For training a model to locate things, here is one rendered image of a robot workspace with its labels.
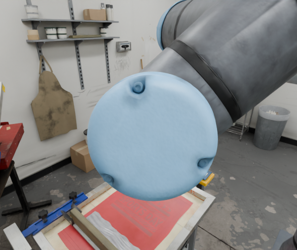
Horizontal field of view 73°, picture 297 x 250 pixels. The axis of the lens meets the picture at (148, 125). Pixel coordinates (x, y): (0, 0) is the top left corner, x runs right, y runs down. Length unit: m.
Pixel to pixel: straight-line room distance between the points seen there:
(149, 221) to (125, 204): 0.18
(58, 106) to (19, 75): 0.56
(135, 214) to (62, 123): 2.03
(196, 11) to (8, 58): 2.55
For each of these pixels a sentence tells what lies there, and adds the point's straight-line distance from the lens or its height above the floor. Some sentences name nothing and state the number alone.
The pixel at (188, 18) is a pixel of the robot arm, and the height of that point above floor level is 1.87.
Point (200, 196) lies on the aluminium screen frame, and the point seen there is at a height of 0.98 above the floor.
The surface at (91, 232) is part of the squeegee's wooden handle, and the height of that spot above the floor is 1.06.
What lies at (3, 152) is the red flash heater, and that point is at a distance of 1.69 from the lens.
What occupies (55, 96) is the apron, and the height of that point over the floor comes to 1.07.
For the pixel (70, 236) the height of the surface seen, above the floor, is 0.96.
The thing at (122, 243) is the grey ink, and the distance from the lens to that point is 1.09.
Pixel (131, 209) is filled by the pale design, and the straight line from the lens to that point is 1.22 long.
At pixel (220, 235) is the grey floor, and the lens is 2.40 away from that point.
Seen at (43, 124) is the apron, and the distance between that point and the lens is 2.86.
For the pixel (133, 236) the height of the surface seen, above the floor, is 0.96.
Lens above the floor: 1.87
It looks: 26 degrees down
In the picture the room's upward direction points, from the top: straight up
